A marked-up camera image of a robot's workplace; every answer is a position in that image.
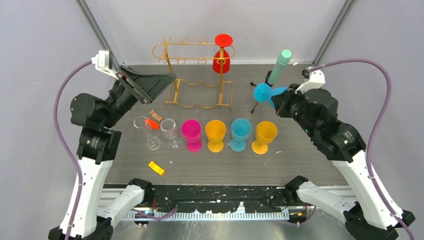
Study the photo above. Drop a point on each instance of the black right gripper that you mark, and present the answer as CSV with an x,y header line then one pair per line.
x,y
280,101

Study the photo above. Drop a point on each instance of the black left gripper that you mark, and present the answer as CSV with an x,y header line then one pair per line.
x,y
146,87

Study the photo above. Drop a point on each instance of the blue wine glass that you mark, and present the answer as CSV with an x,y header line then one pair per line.
x,y
240,131
274,91

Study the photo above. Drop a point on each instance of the yellow wine glass back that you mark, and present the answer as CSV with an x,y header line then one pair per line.
x,y
266,131

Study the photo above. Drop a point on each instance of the yellow wine glass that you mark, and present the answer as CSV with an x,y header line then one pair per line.
x,y
266,131
215,131

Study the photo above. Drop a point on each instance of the clear wine glass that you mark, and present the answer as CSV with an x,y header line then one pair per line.
x,y
170,131
141,123

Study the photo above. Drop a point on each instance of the pink wine glass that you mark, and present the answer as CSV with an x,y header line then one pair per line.
x,y
191,131

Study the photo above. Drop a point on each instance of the yellow wine glass front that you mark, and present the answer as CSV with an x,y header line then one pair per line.
x,y
215,131

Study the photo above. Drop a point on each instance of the red wine glass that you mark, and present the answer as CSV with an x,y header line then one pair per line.
x,y
221,62

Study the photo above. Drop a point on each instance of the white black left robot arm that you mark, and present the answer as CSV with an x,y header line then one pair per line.
x,y
97,148

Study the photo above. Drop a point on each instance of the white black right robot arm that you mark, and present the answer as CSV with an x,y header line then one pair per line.
x,y
372,215

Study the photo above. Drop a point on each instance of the tan wooden block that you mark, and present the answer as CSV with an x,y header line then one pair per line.
x,y
156,116

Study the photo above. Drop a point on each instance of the small black tripod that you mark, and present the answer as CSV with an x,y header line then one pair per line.
x,y
266,82

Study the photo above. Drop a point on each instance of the orange red block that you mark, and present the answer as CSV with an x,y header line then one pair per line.
x,y
153,124

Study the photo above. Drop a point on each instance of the yellow block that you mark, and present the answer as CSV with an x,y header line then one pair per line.
x,y
156,168

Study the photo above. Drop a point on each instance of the gold wire glass rack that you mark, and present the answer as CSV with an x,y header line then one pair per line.
x,y
161,52

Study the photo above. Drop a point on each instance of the aluminium frame rail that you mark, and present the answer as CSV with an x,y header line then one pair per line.
x,y
145,215

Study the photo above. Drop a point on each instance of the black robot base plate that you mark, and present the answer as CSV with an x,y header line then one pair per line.
x,y
220,199

